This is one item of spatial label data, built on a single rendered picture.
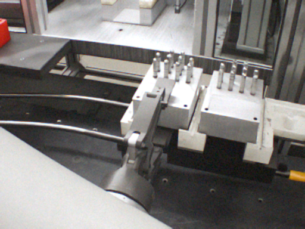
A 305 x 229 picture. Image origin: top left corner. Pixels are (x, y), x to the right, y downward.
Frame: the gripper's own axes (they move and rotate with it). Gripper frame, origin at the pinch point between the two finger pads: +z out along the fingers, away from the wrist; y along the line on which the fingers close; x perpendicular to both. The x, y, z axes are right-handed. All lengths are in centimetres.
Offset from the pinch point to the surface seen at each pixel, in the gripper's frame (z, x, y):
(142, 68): 142, 54, -95
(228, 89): 5.6, -10.2, 2.4
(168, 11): 40.2, 9.6, -0.8
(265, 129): 2.8, -18.0, -2.7
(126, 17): 31.7, 18.3, 0.1
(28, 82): 34, 59, -30
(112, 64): 142, 77, -95
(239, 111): 0.4, -12.7, 2.3
